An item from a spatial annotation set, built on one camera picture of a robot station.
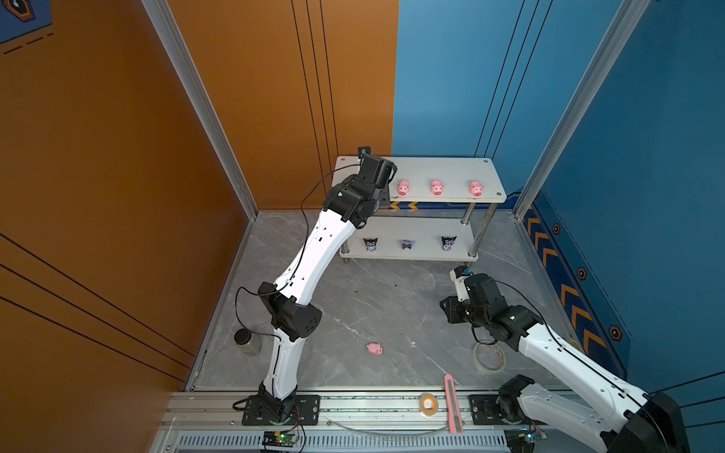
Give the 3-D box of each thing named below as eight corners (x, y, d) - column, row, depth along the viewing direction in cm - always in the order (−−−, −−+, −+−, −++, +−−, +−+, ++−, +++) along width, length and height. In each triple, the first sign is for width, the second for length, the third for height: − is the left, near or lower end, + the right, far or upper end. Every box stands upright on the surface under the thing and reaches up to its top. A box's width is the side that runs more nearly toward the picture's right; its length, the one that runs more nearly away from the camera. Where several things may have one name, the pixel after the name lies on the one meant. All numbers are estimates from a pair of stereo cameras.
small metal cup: (245, 356, 85) (231, 344, 76) (249, 342, 87) (236, 328, 79) (263, 356, 85) (251, 344, 76) (267, 342, 87) (256, 328, 79)
